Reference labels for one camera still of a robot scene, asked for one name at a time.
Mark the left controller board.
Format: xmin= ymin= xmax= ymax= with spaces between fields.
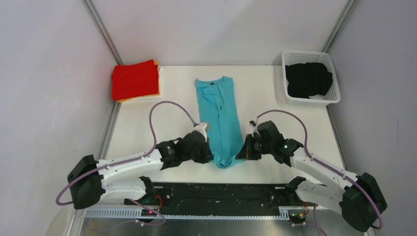
xmin=141 ymin=209 xmax=159 ymax=217

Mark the white plastic basket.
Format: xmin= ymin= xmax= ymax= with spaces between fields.
xmin=281 ymin=50 xmax=340 ymax=106

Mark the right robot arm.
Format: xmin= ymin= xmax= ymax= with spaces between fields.
xmin=236 ymin=120 xmax=387 ymax=233

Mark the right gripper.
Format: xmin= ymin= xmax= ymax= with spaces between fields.
xmin=236 ymin=133 xmax=273 ymax=160

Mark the folded orange t-shirt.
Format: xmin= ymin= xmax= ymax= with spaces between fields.
xmin=118 ymin=60 xmax=161 ymax=104

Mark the white garment in basket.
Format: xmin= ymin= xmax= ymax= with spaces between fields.
xmin=309 ymin=94 xmax=326 ymax=100

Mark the aluminium frame rail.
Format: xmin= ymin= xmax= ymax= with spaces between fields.
xmin=70 ymin=185 xmax=375 ymax=236

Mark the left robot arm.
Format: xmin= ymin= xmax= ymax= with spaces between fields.
xmin=67 ymin=131 xmax=213 ymax=209

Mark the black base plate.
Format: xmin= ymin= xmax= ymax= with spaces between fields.
xmin=138 ymin=182 xmax=303 ymax=217

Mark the right controller board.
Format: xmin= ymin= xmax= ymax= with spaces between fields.
xmin=288 ymin=213 xmax=308 ymax=225

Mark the black t-shirt in basket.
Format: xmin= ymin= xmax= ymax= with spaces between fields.
xmin=285 ymin=62 xmax=333 ymax=99

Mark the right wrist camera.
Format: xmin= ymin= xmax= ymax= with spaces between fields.
xmin=249 ymin=117 xmax=259 ymax=136

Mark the folded white t-shirt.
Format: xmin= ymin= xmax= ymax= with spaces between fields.
xmin=123 ymin=65 xmax=164 ymax=103

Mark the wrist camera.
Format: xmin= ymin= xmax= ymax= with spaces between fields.
xmin=249 ymin=117 xmax=259 ymax=136
xmin=193 ymin=122 xmax=210 ymax=140

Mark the controller board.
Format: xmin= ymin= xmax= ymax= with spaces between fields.
xmin=141 ymin=209 xmax=159 ymax=217
xmin=288 ymin=213 xmax=308 ymax=225

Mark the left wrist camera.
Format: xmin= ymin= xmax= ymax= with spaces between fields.
xmin=193 ymin=122 xmax=210 ymax=140

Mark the folded red t-shirt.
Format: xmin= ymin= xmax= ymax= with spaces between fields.
xmin=111 ymin=59 xmax=160 ymax=101

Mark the cyan t-shirt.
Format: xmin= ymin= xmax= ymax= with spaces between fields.
xmin=195 ymin=76 xmax=243 ymax=169

